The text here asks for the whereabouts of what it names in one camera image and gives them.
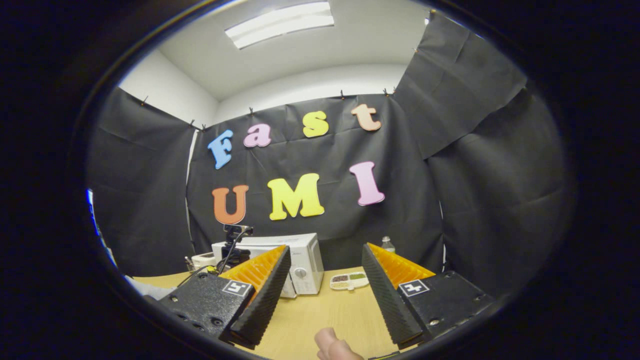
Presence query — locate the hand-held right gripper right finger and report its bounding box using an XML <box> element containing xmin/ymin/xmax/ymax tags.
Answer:
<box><xmin>361</xmin><ymin>242</ymin><xmax>496</xmax><ymax>351</ymax></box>

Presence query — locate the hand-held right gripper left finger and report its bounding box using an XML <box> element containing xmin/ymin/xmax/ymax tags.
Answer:
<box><xmin>158</xmin><ymin>244</ymin><xmax>293</xmax><ymax>351</ymax></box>

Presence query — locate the white microwave oven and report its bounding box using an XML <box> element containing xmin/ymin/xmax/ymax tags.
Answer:
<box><xmin>211</xmin><ymin>232</ymin><xmax>325</xmax><ymax>300</ymax></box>

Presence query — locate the small white appliance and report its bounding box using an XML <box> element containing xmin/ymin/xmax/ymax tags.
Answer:
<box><xmin>191</xmin><ymin>252</ymin><xmax>219</xmax><ymax>270</ymax></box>

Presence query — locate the white divided snack dish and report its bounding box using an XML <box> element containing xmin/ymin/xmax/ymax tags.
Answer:
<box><xmin>329</xmin><ymin>271</ymin><xmax>370</xmax><ymax>292</ymax></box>

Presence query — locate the black backdrop cloth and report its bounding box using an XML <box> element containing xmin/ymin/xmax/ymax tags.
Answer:
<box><xmin>86</xmin><ymin>10</ymin><xmax>571</xmax><ymax>296</ymax></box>

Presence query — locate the ceiling light panel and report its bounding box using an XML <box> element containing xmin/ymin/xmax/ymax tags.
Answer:
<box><xmin>224</xmin><ymin>1</ymin><xmax>335</xmax><ymax>50</ymax></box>

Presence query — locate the black cable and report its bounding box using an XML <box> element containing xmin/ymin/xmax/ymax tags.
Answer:
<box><xmin>175</xmin><ymin>229</ymin><xmax>251</xmax><ymax>288</ymax></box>

